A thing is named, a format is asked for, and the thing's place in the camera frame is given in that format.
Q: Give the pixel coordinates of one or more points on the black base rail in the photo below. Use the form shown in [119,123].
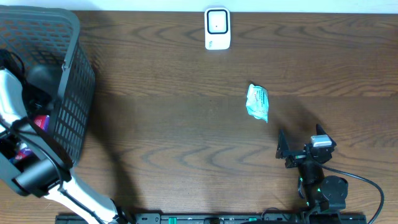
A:
[272,217]

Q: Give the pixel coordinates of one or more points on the grey plastic mesh basket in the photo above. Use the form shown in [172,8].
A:
[44,43]

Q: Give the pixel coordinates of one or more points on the white barcode scanner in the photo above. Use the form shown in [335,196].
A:
[217,28]

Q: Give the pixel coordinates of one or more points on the pink purple liners pack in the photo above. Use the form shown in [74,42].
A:
[23,151]

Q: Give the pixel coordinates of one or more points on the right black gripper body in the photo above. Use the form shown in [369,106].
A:
[296,158]

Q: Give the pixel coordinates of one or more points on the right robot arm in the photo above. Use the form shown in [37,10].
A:
[325,195]

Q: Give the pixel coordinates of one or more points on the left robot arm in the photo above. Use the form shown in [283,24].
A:
[42,130]

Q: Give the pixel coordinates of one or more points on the green tissue wipes pack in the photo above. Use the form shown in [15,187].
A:
[257,102]

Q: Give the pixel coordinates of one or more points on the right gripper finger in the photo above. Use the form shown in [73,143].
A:
[282,147]
[320,130]

